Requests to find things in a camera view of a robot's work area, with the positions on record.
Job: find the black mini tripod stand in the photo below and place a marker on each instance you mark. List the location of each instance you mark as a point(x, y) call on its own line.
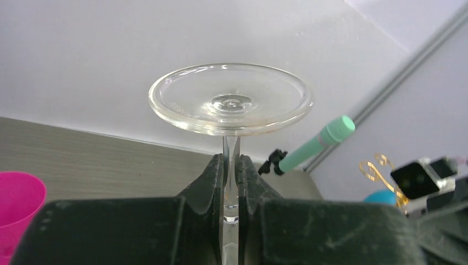
point(273, 162)

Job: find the gold wire glass rack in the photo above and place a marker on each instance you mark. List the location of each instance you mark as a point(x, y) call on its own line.
point(371, 171)

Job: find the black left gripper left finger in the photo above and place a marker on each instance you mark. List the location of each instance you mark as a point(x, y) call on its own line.
point(183, 229)

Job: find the clear wine glass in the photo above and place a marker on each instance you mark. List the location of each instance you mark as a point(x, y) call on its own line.
point(230, 100)

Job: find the aluminium frame rail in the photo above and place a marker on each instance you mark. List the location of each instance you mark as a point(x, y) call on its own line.
point(428, 89)

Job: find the blue plastic wine glass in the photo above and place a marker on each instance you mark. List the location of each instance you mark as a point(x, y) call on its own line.
point(382, 197)

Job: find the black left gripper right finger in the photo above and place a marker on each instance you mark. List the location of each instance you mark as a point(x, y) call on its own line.
point(276, 230)

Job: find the pink plastic wine glass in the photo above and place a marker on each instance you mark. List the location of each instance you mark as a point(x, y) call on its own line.
point(22, 196)

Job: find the mint green microphone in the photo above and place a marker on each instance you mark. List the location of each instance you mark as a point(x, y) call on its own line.
point(333, 133)

